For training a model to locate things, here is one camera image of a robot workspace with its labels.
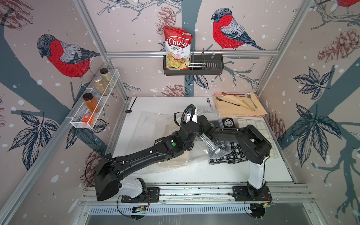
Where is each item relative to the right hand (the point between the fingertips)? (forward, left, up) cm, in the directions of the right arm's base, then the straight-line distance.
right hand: (180, 139), depth 87 cm
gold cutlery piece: (+36, -53, -8) cm, 65 cm away
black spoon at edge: (+28, +44, -7) cm, 53 cm away
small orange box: (-4, +44, +26) cm, 51 cm away
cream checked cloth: (+16, -56, -3) cm, 58 cm away
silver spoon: (+47, -58, -6) cm, 75 cm away
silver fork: (+41, -21, -7) cm, 47 cm away
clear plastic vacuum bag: (+11, +25, -6) cm, 29 cm away
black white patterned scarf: (-6, -31, -4) cm, 32 cm away
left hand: (+3, -11, +23) cm, 26 cm away
